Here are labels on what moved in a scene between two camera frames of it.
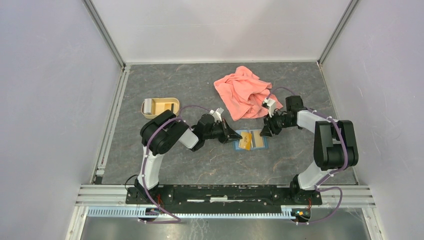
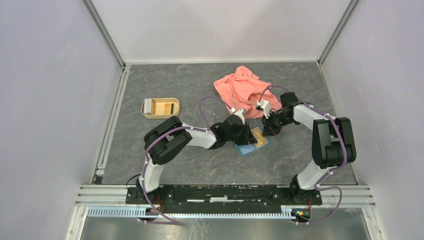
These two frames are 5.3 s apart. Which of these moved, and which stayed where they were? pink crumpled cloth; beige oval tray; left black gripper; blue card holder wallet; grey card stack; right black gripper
Moved: blue card holder wallet; left black gripper
Stayed: pink crumpled cloth; beige oval tray; grey card stack; right black gripper
